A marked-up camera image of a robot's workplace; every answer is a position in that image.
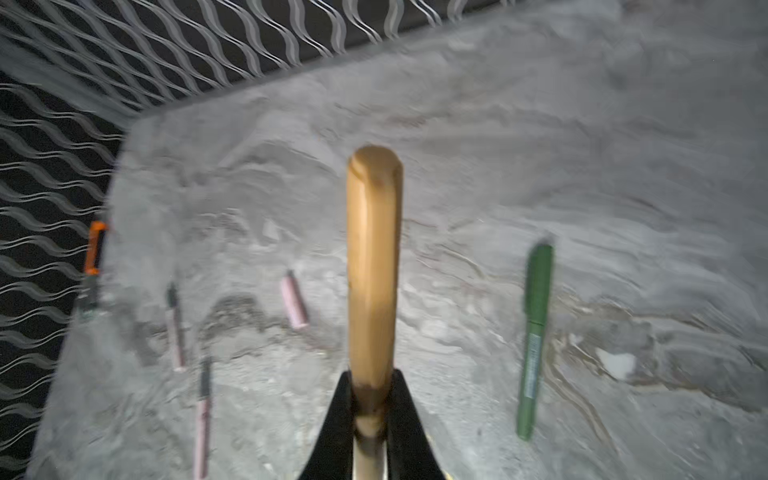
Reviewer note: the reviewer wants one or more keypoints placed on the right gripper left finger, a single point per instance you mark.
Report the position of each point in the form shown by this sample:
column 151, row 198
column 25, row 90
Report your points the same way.
column 332, row 455

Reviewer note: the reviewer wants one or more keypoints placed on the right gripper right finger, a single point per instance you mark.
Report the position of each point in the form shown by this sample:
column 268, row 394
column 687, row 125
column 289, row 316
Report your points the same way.
column 409, row 455

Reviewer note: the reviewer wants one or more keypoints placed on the pink pen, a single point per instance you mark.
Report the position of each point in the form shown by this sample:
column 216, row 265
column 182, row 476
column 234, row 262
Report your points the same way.
column 201, row 450
column 175, row 337

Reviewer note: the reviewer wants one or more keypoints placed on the green pen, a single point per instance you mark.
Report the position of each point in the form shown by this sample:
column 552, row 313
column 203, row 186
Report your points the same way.
column 536, row 310

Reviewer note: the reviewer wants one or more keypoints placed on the pink pen cap upper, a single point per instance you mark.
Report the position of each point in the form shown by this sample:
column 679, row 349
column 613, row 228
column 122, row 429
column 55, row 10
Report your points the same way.
column 293, row 302

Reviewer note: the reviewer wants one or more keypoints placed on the orange handled adjustable wrench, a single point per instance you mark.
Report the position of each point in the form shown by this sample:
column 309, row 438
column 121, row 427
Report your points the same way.
column 89, row 293

